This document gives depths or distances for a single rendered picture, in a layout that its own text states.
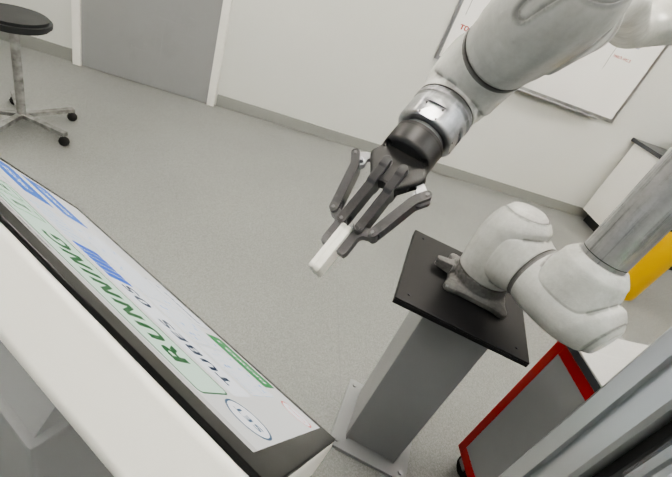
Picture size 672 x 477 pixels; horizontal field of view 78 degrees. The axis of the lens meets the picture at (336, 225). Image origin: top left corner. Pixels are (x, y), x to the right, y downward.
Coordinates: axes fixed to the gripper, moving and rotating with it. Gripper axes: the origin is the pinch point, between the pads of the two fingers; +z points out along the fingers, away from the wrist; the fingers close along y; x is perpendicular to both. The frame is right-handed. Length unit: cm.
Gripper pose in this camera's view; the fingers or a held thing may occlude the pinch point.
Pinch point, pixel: (331, 250)
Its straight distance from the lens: 52.1
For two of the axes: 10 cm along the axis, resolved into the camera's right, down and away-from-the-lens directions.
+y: 7.8, 5.3, -3.2
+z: -6.1, 7.5, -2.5
